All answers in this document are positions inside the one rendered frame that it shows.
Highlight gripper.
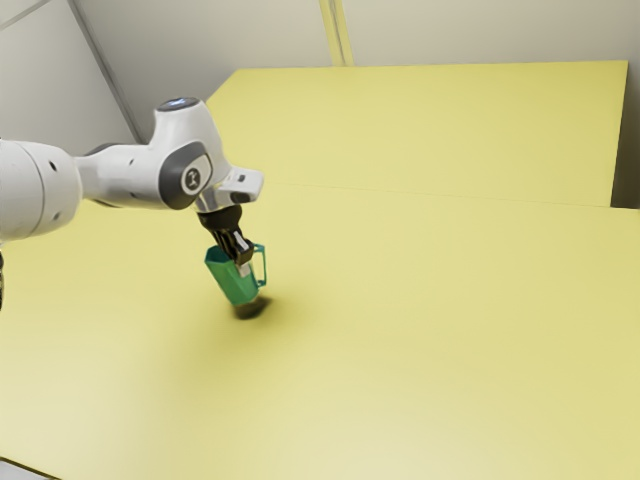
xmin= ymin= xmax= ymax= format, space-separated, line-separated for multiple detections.
xmin=197 ymin=204 xmax=255 ymax=278

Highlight teal faceted mug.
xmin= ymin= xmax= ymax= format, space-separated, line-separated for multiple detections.
xmin=203 ymin=242 xmax=269 ymax=307

